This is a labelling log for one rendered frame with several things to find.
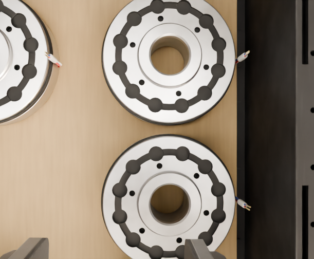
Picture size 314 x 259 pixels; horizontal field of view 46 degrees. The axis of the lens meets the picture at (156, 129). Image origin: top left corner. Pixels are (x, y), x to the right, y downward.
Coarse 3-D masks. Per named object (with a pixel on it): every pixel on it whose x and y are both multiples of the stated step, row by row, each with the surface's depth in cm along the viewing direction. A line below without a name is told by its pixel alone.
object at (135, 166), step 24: (144, 144) 28; (168, 144) 28; (192, 144) 28; (120, 168) 28; (144, 168) 28; (168, 168) 28; (192, 168) 28; (216, 168) 28; (120, 192) 28; (216, 192) 28; (120, 216) 28; (216, 216) 28; (120, 240) 28; (144, 240) 28; (168, 240) 28; (216, 240) 28
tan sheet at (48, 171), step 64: (64, 0) 31; (128, 0) 31; (64, 64) 31; (0, 128) 30; (64, 128) 31; (128, 128) 31; (192, 128) 31; (0, 192) 30; (64, 192) 31; (0, 256) 30; (64, 256) 31
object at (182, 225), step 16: (160, 176) 27; (176, 176) 27; (144, 192) 27; (192, 192) 27; (144, 208) 27; (192, 208) 27; (144, 224) 27; (160, 224) 27; (176, 224) 27; (192, 224) 27
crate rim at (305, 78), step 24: (312, 0) 21; (312, 24) 21; (312, 48) 21; (312, 72) 21; (312, 96) 21; (312, 120) 21; (312, 144) 21; (312, 168) 22; (312, 192) 21; (312, 216) 21; (312, 240) 21
